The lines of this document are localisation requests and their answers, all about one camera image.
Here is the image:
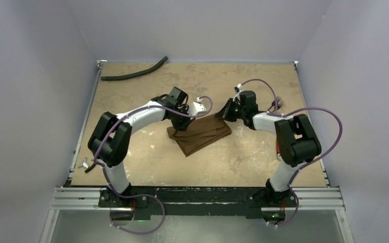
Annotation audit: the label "aluminium extrusion rail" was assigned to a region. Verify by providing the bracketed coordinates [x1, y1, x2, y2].
[50, 186, 345, 211]

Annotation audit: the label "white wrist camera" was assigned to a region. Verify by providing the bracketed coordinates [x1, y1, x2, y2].
[232, 84, 244, 101]
[188, 97, 207, 116]

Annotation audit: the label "black foam tube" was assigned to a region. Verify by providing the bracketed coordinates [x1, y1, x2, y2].
[100, 56, 169, 82]

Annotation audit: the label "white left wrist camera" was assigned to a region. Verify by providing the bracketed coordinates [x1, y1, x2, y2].
[188, 97, 207, 116]

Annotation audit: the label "adjustable wrench red handle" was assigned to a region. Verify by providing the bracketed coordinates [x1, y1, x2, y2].
[276, 140, 281, 159]

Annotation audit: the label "brown fabric napkin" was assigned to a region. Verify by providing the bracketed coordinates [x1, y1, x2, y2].
[167, 114, 232, 157]

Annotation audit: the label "black handled pliers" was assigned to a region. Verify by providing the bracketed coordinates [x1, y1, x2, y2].
[84, 164, 96, 173]

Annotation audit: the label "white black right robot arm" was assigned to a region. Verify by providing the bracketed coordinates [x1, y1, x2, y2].
[215, 91, 322, 206]

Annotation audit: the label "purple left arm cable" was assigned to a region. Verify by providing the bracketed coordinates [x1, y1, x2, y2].
[92, 95, 214, 235]

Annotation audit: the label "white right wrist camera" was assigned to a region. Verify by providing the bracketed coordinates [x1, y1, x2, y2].
[232, 84, 244, 101]

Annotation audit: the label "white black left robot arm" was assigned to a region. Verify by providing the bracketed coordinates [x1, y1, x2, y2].
[88, 87, 207, 207]

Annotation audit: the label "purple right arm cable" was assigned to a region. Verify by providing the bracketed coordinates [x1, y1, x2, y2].
[240, 78, 344, 229]

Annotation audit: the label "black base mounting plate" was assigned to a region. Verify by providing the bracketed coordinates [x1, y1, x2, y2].
[98, 186, 298, 221]

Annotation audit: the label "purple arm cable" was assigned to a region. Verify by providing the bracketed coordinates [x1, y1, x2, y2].
[240, 78, 344, 229]
[92, 95, 214, 235]

